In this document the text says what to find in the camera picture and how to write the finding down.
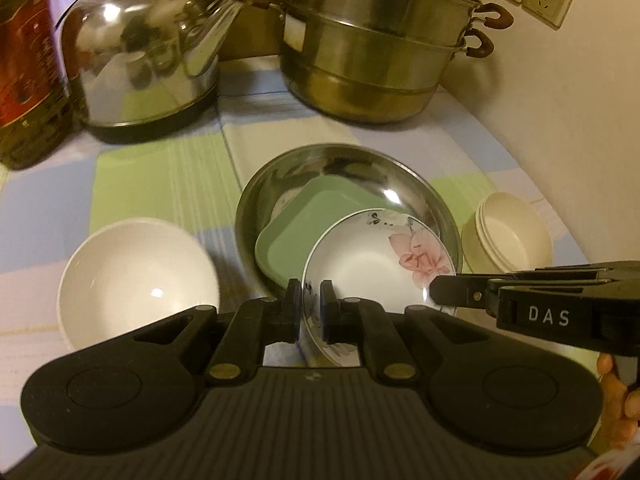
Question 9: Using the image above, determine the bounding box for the cream plastic bowl stack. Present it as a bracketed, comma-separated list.
[461, 192, 553, 274]

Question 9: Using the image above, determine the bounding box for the small floral ceramic dish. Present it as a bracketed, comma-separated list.
[303, 208, 456, 366]

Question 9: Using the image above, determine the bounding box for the person's right hand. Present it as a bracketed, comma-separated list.
[597, 353, 639, 448]

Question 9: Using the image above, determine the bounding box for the green square plate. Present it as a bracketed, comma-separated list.
[254, 174, 401, 287]

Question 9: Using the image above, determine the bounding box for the large stainless steel plate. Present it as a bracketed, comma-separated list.
[234, 144, 463, 297]

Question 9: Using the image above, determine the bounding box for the white floral ceramic bowl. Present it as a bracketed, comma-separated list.
[56, 218, 220, 350]

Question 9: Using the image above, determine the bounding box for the checkered tablecloth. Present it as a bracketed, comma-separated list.
[1, 56, 585, 468]

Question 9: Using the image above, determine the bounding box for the stainless steel steamer pot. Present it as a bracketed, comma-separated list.
[244, 0, 513, 124]

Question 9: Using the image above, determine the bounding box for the cooking oil bottle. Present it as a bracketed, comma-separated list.
[1, 0, 73, 170]

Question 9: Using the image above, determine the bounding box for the stainless steel kettle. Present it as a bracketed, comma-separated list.
[55, 0, 244, 144]

